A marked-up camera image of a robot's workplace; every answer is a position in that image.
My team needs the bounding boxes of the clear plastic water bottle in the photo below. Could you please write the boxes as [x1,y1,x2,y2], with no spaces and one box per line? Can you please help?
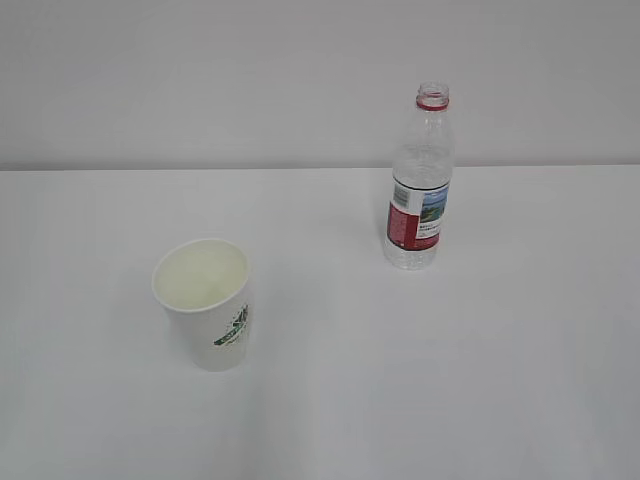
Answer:
[384,82,454,270]

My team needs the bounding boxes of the white paper cup green logo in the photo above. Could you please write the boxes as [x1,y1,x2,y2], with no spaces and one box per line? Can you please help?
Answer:
[151,238,254,372]

